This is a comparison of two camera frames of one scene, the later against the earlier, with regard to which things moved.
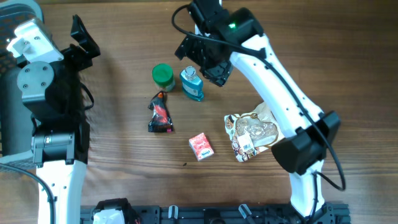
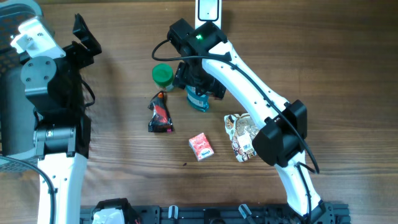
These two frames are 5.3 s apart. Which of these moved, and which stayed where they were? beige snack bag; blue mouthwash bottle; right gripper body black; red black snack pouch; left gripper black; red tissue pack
Moved: blue mouthwash bottle; right gripper body black
Stayed: left gripper black; red black snack pouch; beige snack bag; red tissue pack
